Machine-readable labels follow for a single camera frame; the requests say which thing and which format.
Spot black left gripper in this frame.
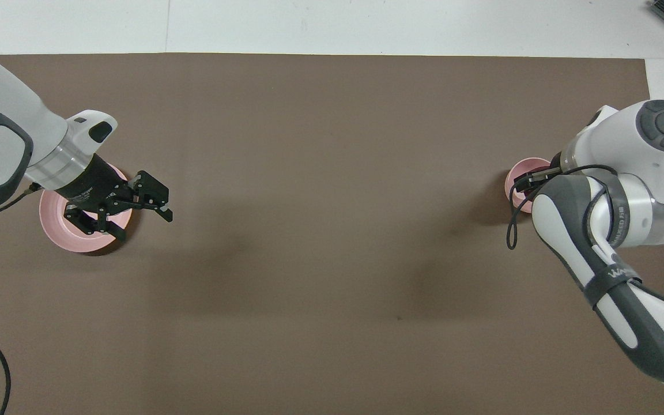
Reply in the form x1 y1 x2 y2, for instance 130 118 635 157
50 153 174 243

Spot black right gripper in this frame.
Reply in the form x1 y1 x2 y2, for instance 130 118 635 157
514 167 564 194

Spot pink bowl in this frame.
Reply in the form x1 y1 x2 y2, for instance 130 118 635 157
504 158 553 214

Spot pink plate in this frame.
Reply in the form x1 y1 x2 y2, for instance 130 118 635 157
39 163 134 254

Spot brown table mat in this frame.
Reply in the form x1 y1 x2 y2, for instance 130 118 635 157
0 53 664 415

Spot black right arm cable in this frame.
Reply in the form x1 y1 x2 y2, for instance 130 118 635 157
506 164 618 250

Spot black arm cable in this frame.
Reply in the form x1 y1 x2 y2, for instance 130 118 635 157
506 164 618 250
0 182 42 220

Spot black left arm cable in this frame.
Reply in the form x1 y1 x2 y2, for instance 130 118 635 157
0 182 42 220

